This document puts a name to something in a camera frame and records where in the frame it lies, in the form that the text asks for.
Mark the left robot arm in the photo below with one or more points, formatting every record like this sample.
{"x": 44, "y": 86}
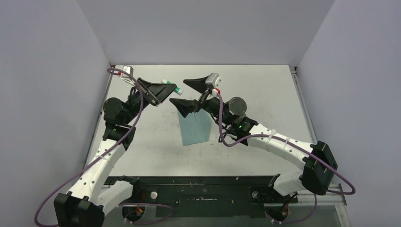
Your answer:
{"x": 86, "y": 204}

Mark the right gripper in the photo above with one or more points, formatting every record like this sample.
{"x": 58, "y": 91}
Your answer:
{"x": 185, "y": 107}

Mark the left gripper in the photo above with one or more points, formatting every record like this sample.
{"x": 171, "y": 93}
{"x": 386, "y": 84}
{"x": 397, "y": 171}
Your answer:
{"x": 156, "y": 93}

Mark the aluminium frame rail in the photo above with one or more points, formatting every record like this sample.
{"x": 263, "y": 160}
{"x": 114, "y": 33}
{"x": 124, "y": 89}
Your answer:
{"x": 141, "y": 214}

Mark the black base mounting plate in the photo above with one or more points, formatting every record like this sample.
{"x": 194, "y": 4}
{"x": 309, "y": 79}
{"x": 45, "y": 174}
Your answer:
{"x": 205, "y": 196}

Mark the teal envelope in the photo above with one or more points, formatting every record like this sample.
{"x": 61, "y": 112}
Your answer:
{"x": 195, "y": 127}

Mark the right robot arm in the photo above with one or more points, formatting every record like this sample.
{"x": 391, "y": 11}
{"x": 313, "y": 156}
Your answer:
{"x": 315, "y": 162}

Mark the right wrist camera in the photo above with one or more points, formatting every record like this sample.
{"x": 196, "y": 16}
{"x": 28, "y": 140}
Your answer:
{"x": 213, "y": 81}

